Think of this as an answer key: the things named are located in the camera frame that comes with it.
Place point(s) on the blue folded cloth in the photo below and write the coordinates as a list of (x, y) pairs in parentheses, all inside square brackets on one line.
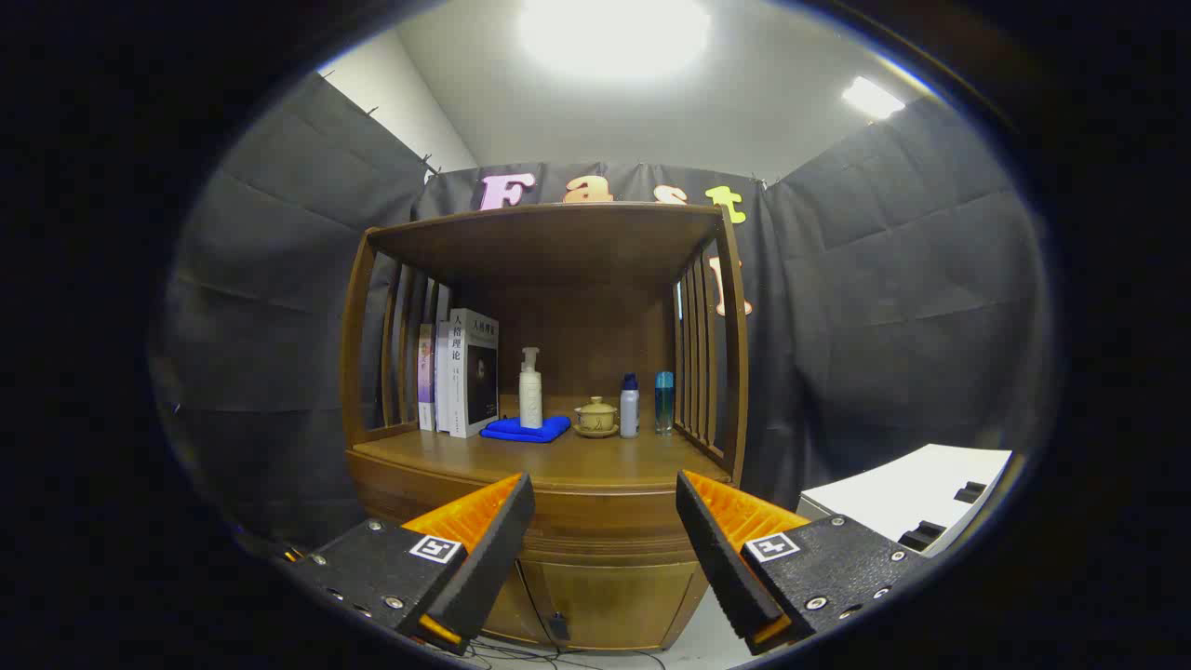
[(521, 432)]

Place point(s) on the white pump bottle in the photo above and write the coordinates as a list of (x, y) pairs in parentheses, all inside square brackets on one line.
[(530, 400)]

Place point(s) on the wooden countertop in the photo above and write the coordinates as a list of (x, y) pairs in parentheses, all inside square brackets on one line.
[(605, 461)]

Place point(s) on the white bottle with blue cap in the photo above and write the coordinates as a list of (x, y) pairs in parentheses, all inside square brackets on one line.
[(629, 409)]

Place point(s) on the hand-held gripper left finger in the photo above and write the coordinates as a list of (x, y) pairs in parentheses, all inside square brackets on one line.
[(493, 549)]

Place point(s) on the purple book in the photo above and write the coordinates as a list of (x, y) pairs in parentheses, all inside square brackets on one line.
[(426, 381)]

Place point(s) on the clear blue bottle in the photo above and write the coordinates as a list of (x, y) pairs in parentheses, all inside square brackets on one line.
[(663, 405)]

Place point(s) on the yellow lidded teacup with saucer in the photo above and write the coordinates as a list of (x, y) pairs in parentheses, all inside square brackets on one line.
[(595, 419)]

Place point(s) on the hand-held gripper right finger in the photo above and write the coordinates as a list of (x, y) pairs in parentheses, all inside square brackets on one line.
[(721, 549)]

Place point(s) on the brown wooden cabinet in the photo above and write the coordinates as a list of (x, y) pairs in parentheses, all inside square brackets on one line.
[(605, 605)]

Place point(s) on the large round ceiling light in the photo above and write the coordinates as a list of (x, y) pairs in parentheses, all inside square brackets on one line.
[(614, 37)]

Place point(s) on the white plastic storage unit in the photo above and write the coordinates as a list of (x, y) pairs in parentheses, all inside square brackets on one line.
[(893, 493)]

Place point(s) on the white book with dark portrait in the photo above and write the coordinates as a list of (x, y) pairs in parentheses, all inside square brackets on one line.
[(476, 372)]

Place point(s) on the brown wooden drawer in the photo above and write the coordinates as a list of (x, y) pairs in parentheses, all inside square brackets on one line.
[(605, 526)]

